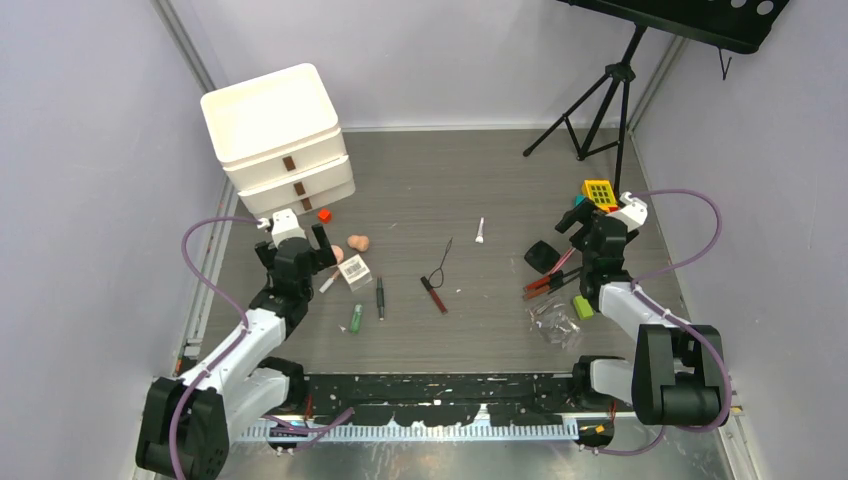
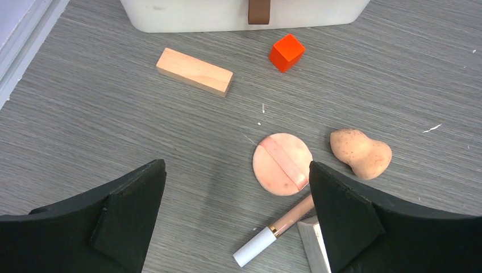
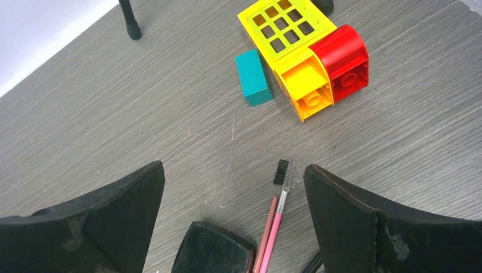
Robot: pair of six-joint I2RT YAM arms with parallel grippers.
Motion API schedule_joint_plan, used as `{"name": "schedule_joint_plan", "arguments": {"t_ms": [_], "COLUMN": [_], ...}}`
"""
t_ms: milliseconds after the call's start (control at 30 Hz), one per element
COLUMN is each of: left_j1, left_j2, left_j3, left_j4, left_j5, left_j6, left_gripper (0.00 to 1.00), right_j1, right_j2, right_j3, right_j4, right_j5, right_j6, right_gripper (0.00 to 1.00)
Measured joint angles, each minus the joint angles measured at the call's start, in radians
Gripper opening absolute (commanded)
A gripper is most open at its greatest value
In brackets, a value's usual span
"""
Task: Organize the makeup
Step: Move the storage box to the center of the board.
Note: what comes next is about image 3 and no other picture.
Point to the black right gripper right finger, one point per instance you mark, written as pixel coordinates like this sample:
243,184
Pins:
360,231

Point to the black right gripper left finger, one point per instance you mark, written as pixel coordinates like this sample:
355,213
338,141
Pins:
106,230

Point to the black makeup pencil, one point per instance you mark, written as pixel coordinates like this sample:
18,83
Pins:
314,265

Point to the pink eyebrow brush comb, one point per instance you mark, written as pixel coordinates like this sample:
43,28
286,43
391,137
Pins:
284,176

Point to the pink lip pencil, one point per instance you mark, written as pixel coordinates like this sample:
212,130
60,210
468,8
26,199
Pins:
265,236

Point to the black compact case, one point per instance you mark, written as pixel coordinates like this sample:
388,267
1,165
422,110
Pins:
208,248

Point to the teal wooden block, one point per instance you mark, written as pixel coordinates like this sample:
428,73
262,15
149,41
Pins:
253,81

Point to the red toy block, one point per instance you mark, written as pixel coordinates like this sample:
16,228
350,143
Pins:
346,60

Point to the black tripod stand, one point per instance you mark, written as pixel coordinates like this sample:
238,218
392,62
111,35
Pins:
132,26

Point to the yellow toy block house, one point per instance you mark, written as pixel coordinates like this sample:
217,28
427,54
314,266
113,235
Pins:
283,32

